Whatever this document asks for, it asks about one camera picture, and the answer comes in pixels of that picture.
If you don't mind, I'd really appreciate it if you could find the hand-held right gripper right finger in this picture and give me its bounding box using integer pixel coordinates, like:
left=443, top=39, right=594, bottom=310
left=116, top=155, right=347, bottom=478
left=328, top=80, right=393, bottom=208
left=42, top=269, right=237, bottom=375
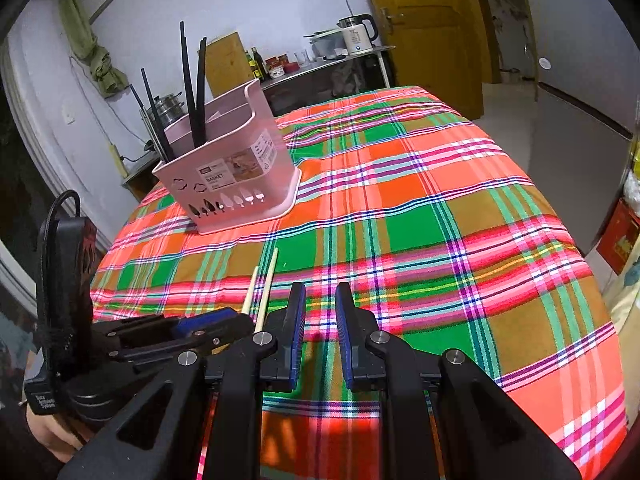
left=335, top=281, right=583, bottom=480

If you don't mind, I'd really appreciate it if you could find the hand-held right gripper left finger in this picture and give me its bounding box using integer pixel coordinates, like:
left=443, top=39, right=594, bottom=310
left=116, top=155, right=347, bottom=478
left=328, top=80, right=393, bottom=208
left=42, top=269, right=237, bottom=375
left=57, top=281, right=307, bottom=480

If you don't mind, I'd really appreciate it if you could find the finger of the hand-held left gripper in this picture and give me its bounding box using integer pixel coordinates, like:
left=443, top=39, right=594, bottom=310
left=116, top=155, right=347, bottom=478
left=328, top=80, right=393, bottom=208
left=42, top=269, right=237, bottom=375
left=91, top=307, right=256, bottom=347
left=106, top=339, right=241, bottom=365

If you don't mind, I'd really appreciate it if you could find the white chopstick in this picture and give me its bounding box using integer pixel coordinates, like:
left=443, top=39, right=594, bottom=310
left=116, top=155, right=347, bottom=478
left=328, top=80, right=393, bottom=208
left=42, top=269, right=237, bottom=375
left=242, top=265, right=260, bottom=316
left=253, top=247, right=279, bottom=334

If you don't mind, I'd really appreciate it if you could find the pink plastic utensil basket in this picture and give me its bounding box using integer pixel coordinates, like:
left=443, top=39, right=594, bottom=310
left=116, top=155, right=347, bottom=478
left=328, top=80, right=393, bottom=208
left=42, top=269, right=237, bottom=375
left=151, top=78, right=303, bottom=235

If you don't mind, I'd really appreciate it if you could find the black chopstick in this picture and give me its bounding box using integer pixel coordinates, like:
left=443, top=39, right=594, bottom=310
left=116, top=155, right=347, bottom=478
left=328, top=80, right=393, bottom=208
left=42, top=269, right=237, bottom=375
left=140, top=67, right=175, bottom=162
left=184, top=35, right=202, bottom=147
left=196, top=36, right=208, bottom=142
left=179, top=21, right=197, bottom=148

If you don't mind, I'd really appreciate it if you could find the person's left hand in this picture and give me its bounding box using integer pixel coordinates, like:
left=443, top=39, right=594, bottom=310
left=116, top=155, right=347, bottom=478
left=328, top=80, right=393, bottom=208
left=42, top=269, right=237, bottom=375
left=25, top=401, right=87, bottom=464

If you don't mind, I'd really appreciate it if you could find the plaid tablecloth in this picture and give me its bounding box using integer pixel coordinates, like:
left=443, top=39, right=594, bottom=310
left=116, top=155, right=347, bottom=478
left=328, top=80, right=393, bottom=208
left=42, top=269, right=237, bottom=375
left=90, top=85, right=628, bottom=480

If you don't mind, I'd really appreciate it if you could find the yellow power strip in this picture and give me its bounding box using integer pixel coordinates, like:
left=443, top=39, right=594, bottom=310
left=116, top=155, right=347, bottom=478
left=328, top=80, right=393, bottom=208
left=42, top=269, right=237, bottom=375
left=109, top=142, right=126, bottom=179

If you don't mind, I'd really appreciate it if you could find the steel steamer pot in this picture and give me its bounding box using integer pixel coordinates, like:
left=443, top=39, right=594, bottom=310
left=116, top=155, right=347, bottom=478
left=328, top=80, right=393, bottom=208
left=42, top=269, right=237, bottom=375
left=145, top=91, right=184, bottom=126

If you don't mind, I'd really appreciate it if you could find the green hanging cloth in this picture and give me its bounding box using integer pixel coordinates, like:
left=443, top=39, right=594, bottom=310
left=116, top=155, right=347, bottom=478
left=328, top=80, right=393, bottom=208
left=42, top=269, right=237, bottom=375
left=58, top=0, right=129, bottom=99

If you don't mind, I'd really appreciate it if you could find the wooden cutting board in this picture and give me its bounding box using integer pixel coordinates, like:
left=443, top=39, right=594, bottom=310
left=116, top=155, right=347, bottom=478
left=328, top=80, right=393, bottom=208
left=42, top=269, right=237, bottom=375
left=204, top=31, right=256, bottom=99

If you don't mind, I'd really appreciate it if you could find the white plastic container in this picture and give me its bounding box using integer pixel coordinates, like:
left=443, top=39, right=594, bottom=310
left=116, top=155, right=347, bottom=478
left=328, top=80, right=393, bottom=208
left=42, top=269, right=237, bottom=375
left=304, top=29, right=347, bottom=62

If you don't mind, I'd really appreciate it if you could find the red cardboard box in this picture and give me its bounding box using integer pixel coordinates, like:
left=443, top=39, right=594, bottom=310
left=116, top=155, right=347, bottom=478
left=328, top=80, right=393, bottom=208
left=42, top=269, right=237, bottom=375
left=595, top=197, right=640, bottom=276

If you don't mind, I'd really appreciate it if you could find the grey refrigerator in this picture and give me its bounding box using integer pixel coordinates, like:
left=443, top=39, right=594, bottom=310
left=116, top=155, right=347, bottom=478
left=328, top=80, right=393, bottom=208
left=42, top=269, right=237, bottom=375
left=526, top=0, right=640, bottom=257

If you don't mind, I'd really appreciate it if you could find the white electric kettle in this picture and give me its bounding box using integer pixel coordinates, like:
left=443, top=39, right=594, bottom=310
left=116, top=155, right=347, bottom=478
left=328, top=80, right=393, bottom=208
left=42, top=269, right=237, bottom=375
left=337, top=13, right=379, bottom=56

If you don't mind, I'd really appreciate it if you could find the yellow wooden door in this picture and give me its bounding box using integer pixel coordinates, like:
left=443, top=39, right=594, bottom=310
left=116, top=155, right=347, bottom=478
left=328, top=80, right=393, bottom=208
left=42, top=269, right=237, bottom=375
left=355, top=0, right=495, bottom=121

